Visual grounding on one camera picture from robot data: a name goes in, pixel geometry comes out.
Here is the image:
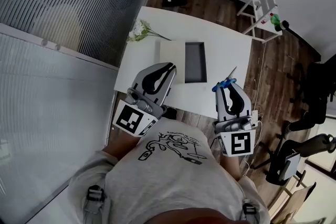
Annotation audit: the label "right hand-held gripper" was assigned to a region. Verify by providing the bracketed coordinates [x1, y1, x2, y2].
[213, 81, 257, 158]

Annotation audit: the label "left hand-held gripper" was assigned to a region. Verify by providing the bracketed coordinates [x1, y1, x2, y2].
[112, 61, 177, 138]

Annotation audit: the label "grey box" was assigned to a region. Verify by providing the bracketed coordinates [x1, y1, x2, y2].
[184, 41, 208, 84]

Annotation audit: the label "person's right forearm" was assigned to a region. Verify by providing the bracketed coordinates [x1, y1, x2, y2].
[221, 155, 243, 182]

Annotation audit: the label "person's left forearm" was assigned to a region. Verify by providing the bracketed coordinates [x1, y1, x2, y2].
[101, 129, 140, 162]

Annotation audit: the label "white box lid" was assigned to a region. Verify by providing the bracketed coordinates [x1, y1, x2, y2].
[159, 39, 187, 85]

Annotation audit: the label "white power strip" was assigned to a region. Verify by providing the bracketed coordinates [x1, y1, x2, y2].
[251, 109, 260, 129]

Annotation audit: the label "white artificial flowers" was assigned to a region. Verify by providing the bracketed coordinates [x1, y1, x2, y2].
[126, 19, 172, 43]

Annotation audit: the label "white table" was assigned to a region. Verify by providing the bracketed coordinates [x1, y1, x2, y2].
[113, 5, 253, 118]

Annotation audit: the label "black office chair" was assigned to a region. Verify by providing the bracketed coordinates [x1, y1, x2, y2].
[287, 61, 312, 103]

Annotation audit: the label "grey-backed office chair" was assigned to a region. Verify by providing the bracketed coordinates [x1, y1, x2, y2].
[255, 133, 336, 187]

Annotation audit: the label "red-capped bottle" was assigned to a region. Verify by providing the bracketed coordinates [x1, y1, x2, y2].
[260, 13, 275, 26]

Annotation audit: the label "green bottle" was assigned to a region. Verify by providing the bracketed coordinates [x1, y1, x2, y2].
[270, 14, 282, 29]

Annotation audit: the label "grey printed t-shirt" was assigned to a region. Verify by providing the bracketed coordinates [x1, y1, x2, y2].
[67, 116, 270, 224]

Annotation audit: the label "light wooden desk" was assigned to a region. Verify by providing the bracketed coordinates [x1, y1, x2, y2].
[272, 182, 319, 224]

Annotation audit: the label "long white cable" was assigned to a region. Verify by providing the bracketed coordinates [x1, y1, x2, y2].
[253, 41, 266, 111]

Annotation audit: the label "looped white cable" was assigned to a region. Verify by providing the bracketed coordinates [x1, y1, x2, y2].
[243, 118, 264, 170]

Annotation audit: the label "grey right shoulder strap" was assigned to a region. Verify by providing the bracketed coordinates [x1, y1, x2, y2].
[240, 199, 261, 224]

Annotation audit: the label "grey shoulder strap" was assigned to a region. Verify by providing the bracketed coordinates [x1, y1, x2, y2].
[83, 185, 106, 224]
[240, 199, 261, 224]

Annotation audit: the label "grey left shoulder strap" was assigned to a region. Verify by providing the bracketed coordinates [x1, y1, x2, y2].
[83, 185, 106, 224]

